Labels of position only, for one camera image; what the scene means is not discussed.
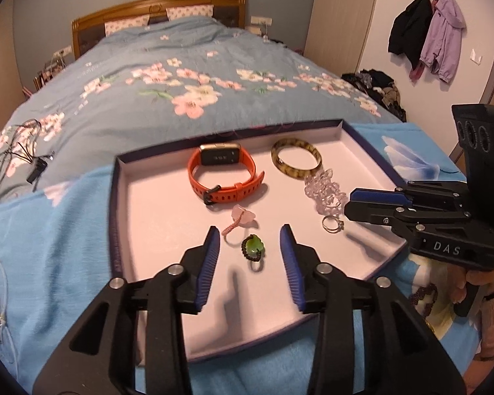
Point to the maroon garment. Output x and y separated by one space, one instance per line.
416 72

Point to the orange smartwatch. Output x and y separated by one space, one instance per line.
220 156

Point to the light blue printed blanket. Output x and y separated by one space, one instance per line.
57 255

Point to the white light switch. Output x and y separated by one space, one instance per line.
476 55

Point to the purple jacket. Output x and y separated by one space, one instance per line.
444 37

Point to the wooden bed headboard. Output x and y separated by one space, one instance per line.
86 28

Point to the white wall outlet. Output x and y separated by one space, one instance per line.
261 20
62 52

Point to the dark clothes pile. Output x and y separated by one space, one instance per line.
374 90

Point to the blue floral duvet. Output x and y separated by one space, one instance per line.
148 123

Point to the dark blue shallow box tray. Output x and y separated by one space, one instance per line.
156 222

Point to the bedside table with small items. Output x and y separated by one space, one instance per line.
271 39

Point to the beige wardrobe by coat hooks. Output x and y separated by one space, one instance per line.
341 16

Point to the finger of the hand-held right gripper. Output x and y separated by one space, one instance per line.
378 197
370 213

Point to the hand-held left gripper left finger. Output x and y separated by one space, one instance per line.
208 271

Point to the amber bangle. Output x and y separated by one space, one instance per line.
290 172

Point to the white patterned pillow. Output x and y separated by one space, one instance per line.
189 12
125 24

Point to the cluttered bedside items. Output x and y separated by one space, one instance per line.
51 72

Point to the black jacket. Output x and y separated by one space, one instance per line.
407 28

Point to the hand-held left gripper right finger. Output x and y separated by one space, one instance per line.
292 271

